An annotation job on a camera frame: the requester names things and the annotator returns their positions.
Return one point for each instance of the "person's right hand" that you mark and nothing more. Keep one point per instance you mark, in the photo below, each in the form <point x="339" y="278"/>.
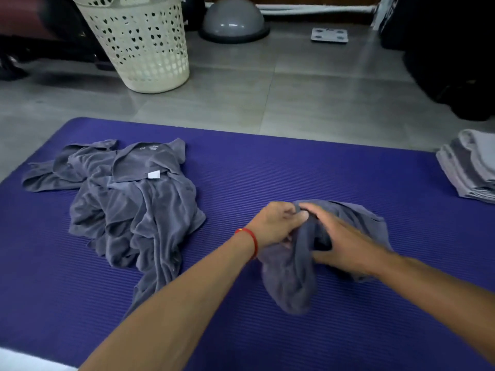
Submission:
<point x="348" y="247"/>

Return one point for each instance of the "person's left hand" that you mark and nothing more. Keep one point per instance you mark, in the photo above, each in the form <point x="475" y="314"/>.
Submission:
<point x="274" y="224"/>

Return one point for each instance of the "purple ribbed mat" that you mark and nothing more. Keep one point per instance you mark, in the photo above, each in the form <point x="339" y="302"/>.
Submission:
<point x="348" y="169"/>

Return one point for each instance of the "pile of dark grey towels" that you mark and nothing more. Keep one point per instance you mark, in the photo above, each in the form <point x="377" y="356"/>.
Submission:
<point x="135" y="204"/>

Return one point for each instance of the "person's left forearm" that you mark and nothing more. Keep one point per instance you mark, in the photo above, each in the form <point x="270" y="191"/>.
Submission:
<point x="174" y="316"/>

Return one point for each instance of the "person's right forearm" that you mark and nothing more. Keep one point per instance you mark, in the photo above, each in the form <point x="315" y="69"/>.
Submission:
<point x="444" y="293"/>

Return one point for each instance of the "white bathroom scale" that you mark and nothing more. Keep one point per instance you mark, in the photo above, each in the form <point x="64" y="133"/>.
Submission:
<point x="329" y="35"/>

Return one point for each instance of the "grey balance dome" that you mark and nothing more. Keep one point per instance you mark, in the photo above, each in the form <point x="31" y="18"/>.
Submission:
<point x="234" y="19"/>

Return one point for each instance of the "white perforated laundry basket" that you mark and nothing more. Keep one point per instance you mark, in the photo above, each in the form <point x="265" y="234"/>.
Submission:
<point x="143" y="46"/>

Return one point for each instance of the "black weight stack machine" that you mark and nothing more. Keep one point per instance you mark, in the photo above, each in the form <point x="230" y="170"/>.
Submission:
<point x="444" y="42"/>

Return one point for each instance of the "black medicine ball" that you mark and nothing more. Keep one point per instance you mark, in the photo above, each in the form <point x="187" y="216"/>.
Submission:
<point x="193" y="11"/>

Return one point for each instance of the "maroon padded gym machine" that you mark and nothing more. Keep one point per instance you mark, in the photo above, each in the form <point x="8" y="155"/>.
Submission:
<point x="35" y="27"/>

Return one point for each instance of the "white wall pipe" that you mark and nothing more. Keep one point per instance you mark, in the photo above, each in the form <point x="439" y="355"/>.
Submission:
<point x="309" y="9"/>

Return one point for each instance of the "white upright post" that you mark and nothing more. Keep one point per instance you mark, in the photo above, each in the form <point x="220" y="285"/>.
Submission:
<point x="384" y="11"/>

